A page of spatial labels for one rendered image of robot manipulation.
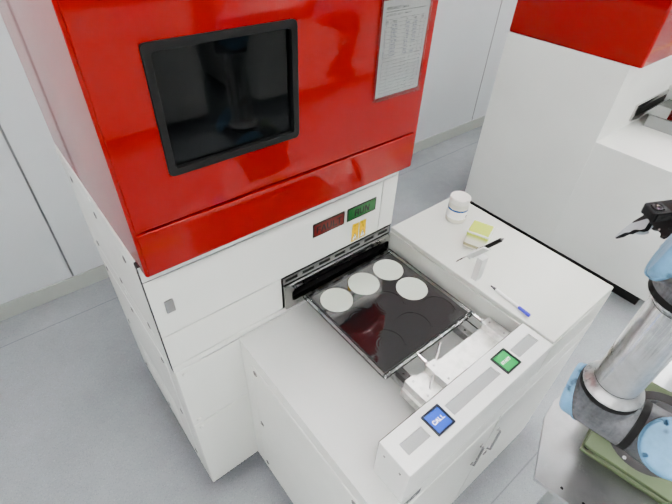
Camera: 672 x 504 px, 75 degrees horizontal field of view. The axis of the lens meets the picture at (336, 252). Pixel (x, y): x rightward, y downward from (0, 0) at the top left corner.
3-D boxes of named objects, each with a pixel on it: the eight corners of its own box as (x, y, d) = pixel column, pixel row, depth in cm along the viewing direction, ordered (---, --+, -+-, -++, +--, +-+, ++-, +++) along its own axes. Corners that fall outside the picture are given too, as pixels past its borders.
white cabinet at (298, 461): (258, 460, 186) (237, 340, 133) (416, 346, 234) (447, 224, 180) (358, 611, 150) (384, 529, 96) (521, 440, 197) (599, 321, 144)
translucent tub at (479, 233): (461, 246, 146) (466, 230, 142) (469, 234, 151) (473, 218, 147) (483, 254, 144) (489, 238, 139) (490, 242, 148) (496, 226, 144)
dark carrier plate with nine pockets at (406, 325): (308, 296, 136) (308, 295, 136) (388, 252, 153) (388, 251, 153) (385, 372, 117) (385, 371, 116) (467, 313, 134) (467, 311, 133)
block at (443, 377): (423, 370, 119) (425, 364, 117) (432, 364, 121) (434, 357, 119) (446, 391, 115) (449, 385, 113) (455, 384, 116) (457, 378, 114)
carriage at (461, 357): (399, 394, 117) (400, 388, 115) (483, 328, 135) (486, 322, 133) (421, 417, 112) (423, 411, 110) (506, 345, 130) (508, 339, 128)
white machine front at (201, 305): (170, 367, 124) (133, 262, 98) (381, 253, 164) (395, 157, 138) (175, 375, 122) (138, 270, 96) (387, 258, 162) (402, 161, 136)
